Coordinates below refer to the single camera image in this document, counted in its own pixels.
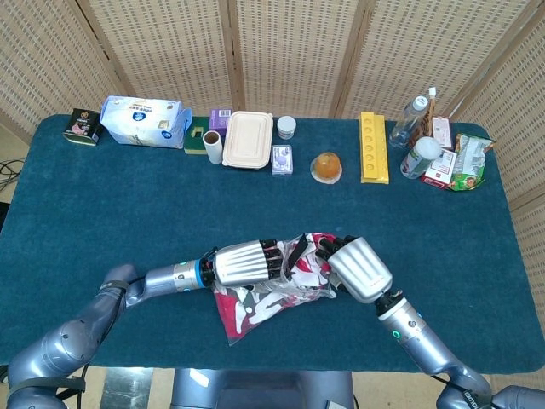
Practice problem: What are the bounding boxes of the brown pouch with white cap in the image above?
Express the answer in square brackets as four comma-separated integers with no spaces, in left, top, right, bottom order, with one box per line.
[408,86,439,149]

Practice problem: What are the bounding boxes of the green snack bag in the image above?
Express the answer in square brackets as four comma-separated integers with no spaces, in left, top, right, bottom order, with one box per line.
[449,132,497,193]

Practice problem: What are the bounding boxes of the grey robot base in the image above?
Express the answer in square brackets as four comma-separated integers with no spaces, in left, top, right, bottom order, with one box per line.
[169,368,357,409]

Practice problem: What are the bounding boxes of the blue white tissue pack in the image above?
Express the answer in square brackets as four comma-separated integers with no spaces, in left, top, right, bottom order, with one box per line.
[100,95,193,150]

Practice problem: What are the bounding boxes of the purple cardboard box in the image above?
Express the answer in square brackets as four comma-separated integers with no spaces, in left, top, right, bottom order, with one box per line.
[208,108,234,137]

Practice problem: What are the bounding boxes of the clear plastic bag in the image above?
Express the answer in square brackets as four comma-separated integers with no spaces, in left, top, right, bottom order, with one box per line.
[211,232,341,347]

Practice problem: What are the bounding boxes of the red white carton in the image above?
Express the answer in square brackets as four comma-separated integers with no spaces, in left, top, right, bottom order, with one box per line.
[420,147,459,189]

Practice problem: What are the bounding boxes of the dark green meat tin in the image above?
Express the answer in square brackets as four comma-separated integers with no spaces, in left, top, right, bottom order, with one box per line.
[62,107,104,147]

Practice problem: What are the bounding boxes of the clear water bottle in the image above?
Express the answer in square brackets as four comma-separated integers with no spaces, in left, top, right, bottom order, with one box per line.
[388,95,431,149]

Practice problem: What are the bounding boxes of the small white jar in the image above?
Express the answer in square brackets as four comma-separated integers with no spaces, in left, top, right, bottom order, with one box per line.
[277,116,297,141]

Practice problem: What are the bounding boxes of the white cardboard roll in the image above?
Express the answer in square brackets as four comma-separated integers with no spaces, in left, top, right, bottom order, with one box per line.
[202,130,224,165]

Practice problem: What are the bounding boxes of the beige lidded lunch box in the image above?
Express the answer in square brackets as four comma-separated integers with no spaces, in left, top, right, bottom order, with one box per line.
[221,110,275,170]

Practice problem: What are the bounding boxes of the red white patterned clothes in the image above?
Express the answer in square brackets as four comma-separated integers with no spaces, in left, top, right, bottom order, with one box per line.
[212,233,337,340]

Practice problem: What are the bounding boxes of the clear purple small case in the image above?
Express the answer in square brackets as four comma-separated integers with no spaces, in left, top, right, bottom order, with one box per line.
[271,144,294,178]

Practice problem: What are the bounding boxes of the black floor cables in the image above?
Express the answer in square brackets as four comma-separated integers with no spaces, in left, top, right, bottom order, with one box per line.
[0,158,26,193]

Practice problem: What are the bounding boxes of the metal table leg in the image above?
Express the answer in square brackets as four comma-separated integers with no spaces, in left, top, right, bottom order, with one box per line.
[100,367,154,409]

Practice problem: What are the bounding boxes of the pink white small box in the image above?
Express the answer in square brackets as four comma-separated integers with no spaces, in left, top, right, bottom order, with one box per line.
[431,115,454,150]

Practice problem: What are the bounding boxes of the yellow tray with round holes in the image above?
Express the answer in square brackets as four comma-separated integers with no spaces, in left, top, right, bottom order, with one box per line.
[359,111,391,185]

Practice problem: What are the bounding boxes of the white green canister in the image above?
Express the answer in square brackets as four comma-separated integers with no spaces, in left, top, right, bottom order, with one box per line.
[399,136,444,181]

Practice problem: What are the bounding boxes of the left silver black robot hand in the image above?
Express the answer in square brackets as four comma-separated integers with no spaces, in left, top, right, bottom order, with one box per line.
[203,237,297,289]

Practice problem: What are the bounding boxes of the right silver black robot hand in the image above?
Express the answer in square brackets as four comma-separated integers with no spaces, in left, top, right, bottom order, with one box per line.
[314,235,393,304]

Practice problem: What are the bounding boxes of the green yellow sponge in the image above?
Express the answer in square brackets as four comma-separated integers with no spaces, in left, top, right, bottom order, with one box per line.
[183,117,212,155]

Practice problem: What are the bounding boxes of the orange jelly cup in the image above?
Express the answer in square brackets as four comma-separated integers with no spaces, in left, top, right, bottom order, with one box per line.
[309,151,343,186]

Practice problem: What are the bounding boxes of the blue table cloth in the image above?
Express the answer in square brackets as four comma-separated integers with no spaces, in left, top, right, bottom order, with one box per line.
[0,113,545,376]

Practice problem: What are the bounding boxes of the black clothing hang tag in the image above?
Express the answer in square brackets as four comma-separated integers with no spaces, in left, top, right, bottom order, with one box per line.
[285,233,308,280]

